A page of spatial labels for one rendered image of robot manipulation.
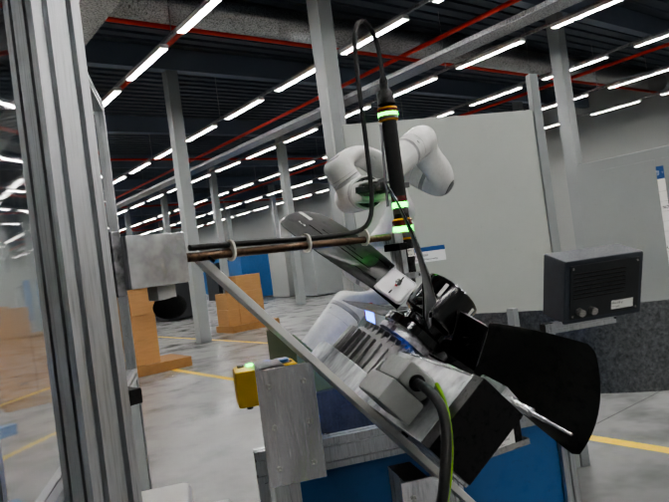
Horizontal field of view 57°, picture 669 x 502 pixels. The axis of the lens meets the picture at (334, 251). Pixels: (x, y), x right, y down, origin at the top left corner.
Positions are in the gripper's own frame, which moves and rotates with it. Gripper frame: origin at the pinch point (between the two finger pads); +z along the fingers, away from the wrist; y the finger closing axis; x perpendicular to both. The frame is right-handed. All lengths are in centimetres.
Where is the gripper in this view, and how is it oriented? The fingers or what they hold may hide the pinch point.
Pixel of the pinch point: (390, 184)
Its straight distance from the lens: 134.9
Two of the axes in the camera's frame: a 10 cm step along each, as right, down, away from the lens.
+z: 2.7, -0.1, -9.6
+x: -1.2, -9.9, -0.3
